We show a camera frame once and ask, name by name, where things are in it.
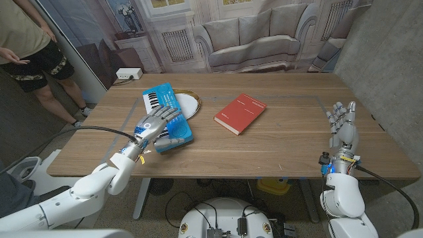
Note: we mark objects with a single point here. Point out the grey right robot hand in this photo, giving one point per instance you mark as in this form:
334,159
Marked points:
345,132

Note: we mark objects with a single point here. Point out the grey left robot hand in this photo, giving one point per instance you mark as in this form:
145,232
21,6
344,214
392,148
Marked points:
150,127

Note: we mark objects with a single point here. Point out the blue toy piano keyboard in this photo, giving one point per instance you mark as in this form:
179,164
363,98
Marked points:
167,99

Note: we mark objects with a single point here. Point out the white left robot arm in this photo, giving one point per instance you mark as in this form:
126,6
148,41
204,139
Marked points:
82,195

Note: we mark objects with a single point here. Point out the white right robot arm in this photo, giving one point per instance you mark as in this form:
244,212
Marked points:
347,205

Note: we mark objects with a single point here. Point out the gold-rimmed white paper plate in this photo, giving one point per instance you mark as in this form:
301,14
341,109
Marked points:
189,104

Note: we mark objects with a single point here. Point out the red notebook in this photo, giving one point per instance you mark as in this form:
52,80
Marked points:
240,113

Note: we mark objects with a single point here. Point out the white power strip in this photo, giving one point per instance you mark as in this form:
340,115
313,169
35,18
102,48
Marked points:
129,73

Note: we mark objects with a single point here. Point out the black round floor fan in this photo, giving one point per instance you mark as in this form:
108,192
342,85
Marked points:
162,186

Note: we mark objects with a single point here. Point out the white table leg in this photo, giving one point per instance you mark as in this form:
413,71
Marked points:
141,198
309,201

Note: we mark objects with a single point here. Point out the yellow object under table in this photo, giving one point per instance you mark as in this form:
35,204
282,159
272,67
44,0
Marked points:
272,186

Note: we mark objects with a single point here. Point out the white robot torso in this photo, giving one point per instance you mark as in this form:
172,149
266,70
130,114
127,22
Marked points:
224,211

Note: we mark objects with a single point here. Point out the printed living room backdrop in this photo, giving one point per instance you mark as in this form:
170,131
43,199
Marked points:
251,43

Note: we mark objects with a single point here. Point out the person in blue jeans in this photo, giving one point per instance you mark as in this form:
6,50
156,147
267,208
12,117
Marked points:
16,195

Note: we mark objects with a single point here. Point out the person in beige shirt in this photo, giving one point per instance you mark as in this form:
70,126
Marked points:
20,39

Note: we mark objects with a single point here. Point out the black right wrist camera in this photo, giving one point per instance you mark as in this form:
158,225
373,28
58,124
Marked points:
324,159

